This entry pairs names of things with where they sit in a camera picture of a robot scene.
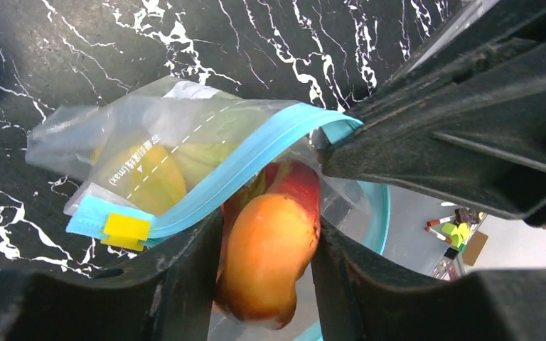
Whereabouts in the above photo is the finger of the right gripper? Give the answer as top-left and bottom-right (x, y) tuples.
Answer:
(323, 1), (546, 229)

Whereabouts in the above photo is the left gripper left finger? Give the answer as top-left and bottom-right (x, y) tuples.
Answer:
(0, 210), (223, 340)

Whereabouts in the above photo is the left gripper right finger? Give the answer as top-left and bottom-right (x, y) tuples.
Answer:
(311, 221), (546, 340)

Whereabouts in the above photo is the hot dog bun toy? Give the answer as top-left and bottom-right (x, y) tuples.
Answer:
(214, 160), (321, 330)

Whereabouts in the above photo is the yellow bell pepper toy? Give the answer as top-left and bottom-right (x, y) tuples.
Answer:
(92, 140), (188, 216)

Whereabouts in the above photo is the clear zip top bag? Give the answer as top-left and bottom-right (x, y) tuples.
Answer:
(24, 76), (392, 341)

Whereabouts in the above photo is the green round melon toy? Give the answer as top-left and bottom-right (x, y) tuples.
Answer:
(162, 83), (277, 192)

